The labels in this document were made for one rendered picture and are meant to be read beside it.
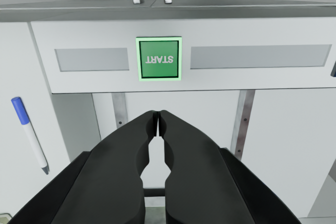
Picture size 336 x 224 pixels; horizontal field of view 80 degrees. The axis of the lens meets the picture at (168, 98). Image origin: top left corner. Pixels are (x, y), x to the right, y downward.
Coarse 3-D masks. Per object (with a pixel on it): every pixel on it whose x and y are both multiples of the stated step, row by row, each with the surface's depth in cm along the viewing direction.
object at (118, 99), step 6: (114, 96) 40; (120, 96) 40; (114, 102) 41; (120, 102) 41; (114, 108) 42; (120, 108) 42; (114, 114) 42; (120, 114) 42; (126, 114) 45; (120, 120) 43; (126, 120) 45; (120, 126) 44
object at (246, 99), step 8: (240, 96) 44; (248, 96) 41; (240, 104) 44; (248, 104) 42; (240, 112) 44; (248, 112) 43; (240, 120) 44; (248, 120) 44; (240, 128) 45; (232, 136) 49; (240, 136) 46; (232, 144) 49; (240, 144) 47; (232, 152) 49; (240, 152) 48; (240, 160) 49
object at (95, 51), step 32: (64, 32) 24; (96, 32) 24; (128, 32) 24; (160, 32) 24; (192, 32) 25; (224, 32) 25; (256, 32) 25; (288, 32) 25; (320, 32) 25; (64, 64) 26; (96, 64) 26; (128, 64) 27; (192, 64) 27; (224, 64) 27; (256, 64) 27; (288, 64) 27; (320, 64) 27
